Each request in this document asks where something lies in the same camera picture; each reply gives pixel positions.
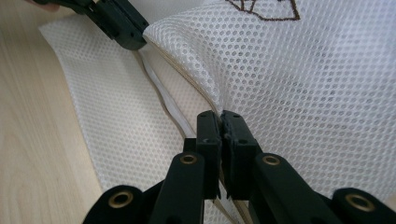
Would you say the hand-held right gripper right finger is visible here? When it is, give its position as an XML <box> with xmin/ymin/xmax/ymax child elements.
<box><xmin>220</xmin><ymin>109</ymin><xmax>344</xmax><ymax>224</ymax></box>

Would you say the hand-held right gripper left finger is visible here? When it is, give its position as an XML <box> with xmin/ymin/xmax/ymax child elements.
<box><xmin>148</xmin><ymin>110</ymin><xmax>223</xmax><ymax>224</ymax></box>

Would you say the white mesh laundry bag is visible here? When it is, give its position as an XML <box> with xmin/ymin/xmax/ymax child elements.
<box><xmin>38</xmin><ymin>0</ymin><xmax>396</xmax><ymax>224</ymax></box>

